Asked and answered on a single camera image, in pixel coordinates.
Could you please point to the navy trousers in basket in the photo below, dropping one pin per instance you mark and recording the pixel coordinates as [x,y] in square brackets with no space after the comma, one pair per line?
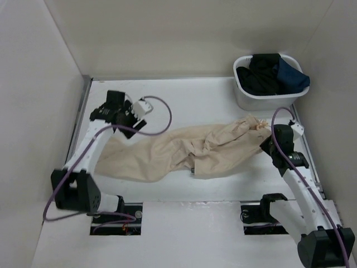
[289,79]

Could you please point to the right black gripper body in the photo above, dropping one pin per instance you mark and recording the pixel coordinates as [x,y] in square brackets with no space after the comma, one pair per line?
[268,147]

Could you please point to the beige trousers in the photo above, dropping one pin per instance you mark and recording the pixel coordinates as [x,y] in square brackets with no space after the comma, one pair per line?
[207,150]

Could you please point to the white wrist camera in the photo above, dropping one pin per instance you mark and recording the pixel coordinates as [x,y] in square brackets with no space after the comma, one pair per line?
[297,128]
[142,107]

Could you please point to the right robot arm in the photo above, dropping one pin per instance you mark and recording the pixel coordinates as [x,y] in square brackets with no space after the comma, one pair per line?
[321,240]

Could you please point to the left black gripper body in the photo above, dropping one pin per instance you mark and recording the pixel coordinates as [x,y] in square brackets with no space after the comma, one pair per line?
[128,117]

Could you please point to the white laundry basket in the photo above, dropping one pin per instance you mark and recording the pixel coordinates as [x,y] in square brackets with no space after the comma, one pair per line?
[250,102]

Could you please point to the black trousers in basket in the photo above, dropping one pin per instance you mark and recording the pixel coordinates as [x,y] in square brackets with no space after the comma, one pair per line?
[260,77]

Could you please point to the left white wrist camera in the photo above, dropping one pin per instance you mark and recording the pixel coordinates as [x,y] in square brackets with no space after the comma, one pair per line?
[142,107]

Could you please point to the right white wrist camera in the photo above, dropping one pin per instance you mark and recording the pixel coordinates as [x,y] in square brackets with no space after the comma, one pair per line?
[297,128]

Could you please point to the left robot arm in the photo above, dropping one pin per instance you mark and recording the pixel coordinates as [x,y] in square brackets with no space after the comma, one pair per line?
[73,186]

